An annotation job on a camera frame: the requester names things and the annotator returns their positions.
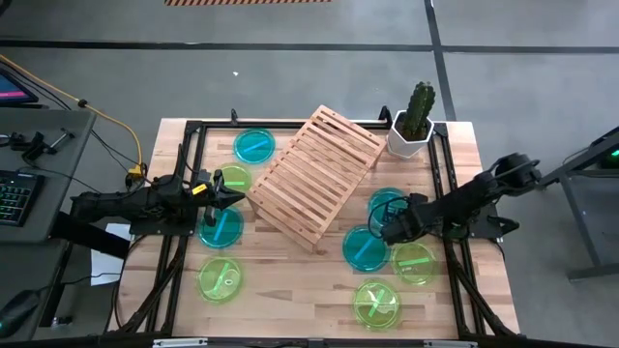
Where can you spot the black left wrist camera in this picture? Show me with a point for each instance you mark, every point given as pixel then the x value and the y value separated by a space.
pixel 203 177

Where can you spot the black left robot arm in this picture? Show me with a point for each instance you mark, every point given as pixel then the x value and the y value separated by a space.
pixel 121 203

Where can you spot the translucent green plastic plate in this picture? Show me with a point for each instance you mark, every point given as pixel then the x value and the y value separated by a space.
pixel 416 266
pixel 220 279
pixel 239 174
pixel 376 304

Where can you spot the black aluminium table frame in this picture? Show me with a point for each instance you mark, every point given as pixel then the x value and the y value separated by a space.
pixel 440 130

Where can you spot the translucent blue plastic plate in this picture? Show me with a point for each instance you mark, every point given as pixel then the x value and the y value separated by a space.
pixel 255 146
pixel 227 233
pixel 362 251
pixel 382 198

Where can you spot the computer monitor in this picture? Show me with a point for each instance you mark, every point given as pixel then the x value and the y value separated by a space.
pixel 12 89

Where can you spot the black backlit keyboard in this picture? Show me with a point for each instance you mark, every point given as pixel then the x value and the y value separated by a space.
pixel 17 198

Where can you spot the grey desk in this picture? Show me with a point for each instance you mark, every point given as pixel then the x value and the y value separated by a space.
pixel 63 159

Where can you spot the wooden slatted shelf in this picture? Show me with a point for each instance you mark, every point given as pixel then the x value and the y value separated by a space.
pixel 314 179

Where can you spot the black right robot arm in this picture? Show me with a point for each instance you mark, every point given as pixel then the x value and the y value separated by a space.
pixel 464 198

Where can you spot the white paper sheet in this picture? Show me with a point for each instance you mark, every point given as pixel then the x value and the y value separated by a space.
pixel 104 266

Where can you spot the black computer mouse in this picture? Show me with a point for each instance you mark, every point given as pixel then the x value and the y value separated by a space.
pixel 17 309

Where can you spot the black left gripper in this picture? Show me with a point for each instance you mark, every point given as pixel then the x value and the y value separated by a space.
pixel 213 198

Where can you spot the grey metal stand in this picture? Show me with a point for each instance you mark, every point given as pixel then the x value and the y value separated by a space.
pixel 574 208

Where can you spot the silver metal edge bracket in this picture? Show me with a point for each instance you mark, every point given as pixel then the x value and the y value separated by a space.
pixel 450 344
pixel 180 342

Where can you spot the green cactus plant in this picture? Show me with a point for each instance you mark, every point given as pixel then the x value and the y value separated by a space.
pixel 418 108

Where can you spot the yellow label tag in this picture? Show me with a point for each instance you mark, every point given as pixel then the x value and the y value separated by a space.
pixel 199 189

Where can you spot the black flat panel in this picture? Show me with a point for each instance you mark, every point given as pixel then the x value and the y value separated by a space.
pixel 87 237

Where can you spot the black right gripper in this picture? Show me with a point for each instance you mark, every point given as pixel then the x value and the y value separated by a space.
pixel 411 217

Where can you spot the white hexagonal plant pot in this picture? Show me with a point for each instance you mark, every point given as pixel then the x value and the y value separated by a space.
pixel 399 145

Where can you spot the black frame clamp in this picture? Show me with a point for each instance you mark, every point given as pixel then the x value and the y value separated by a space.
pixel 234 116
pixel 385 115

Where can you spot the black device with green light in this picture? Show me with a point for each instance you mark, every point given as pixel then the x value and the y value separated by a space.
pixel 611 158

